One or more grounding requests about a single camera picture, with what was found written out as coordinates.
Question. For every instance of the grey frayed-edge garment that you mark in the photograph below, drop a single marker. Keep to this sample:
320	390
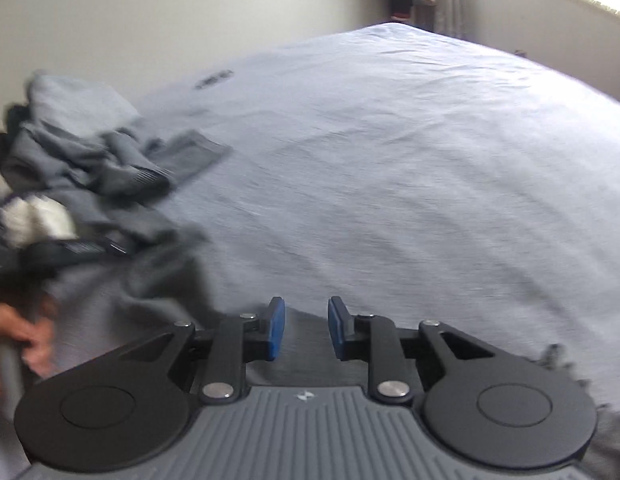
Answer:
155	290

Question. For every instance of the folded grey garment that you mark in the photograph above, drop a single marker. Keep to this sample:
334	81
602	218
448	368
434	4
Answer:
195	152

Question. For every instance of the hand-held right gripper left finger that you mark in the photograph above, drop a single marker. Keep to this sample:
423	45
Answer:
276	332

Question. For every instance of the light blue-grey garment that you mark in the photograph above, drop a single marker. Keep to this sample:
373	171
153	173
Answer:
75	95

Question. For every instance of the bed with light sheet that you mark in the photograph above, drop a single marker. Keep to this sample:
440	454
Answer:
389	160

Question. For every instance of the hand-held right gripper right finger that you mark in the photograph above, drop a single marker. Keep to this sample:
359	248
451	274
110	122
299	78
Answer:
336	332

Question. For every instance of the person's left hand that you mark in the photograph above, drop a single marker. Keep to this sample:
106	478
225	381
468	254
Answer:
15	327

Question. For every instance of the dark grey garment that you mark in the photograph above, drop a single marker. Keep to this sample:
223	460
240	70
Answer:
90	160

